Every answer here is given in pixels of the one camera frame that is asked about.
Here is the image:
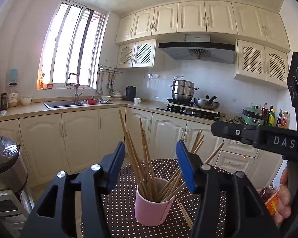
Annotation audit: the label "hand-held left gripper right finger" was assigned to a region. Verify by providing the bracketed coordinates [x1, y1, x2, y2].
[176, 140, 280, 238]

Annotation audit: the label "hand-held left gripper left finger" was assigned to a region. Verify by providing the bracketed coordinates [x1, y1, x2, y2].
[20, 141, 126, 238]

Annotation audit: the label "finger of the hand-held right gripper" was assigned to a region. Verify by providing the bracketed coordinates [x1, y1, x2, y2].
[211, 120, 260, 146]

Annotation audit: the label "bunch of wooden chopsticks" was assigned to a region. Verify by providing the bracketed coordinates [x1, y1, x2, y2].
[118, 109, 225, 203]

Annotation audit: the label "pink cup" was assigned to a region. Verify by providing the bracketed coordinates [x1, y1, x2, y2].
[134, 178, 176, 227]

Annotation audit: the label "person's right hand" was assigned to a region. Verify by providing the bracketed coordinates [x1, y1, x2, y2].
[274, 165, 298, 226]

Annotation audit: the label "green electric cooker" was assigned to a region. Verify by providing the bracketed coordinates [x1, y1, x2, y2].
[240, 107, 265, 126]

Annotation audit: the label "green yellow bottle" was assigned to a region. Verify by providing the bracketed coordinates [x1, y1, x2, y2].
[267, 106, 276, 127]

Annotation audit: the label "metal wok with lid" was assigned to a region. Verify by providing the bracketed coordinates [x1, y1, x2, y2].
[194, 95, 221, 110]

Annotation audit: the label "black gas hob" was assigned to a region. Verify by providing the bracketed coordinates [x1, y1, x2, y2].
[156, 99, 222, 120]

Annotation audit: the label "brown polka-dot tablecloth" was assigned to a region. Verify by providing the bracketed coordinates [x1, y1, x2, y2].
[81, 158, 235, 238]

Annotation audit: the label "cream base cabinets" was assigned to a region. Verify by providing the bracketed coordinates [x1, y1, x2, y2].
[0, 105, 289, 192]

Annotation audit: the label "stainless steamer pot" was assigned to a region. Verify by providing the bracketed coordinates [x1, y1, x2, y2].
[169, 76, 199, 102]

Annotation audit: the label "orange snack packet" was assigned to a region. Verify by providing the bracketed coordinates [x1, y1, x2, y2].
[265, 188, 281, 216]

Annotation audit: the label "black electric kettle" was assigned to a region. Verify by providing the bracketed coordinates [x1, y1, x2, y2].
[125, 86, 137, 102]

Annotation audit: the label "kitchen sink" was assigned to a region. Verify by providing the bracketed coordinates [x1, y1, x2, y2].
[43, 99, 114, 109]

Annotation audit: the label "hanging metal spatula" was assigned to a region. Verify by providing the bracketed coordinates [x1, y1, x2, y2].
[106, 74, 115, 92]

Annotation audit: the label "hanging metal ladle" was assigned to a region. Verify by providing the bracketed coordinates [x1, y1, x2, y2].
[96, 73, 104, 94]

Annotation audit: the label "range hood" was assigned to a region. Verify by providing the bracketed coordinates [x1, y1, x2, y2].
[158, 34, 237, 65]

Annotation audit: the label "metal faucet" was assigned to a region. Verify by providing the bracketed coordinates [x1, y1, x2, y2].
[65, 73, 82, 102]

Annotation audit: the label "white metal stand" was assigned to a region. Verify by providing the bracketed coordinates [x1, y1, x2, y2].
[0, 187, 35, 231]

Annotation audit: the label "dark rice cooker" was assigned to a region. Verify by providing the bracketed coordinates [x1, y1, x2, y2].
[0, 136, 28, 193]

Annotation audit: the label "large white-lidded jar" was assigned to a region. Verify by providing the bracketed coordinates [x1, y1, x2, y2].
[8, 82, 19, 108]

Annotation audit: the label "small dark jar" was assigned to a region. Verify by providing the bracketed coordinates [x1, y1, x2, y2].
[0, 93, 9, 110]

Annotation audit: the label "kitchen window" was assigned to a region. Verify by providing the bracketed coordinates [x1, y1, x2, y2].
[37, 0, 107, 90]

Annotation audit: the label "lattice-door wall cabinet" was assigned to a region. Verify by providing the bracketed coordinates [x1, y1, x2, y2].
[117, 38, 158, 69]
[234, 39, 290, 89]

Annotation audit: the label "metal utensil rail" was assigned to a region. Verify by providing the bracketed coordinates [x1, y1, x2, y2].
[98, 65, 123, 75]

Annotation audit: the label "cream wall cabinets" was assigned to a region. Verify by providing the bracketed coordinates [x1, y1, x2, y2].
[115, 1, 291, 53]

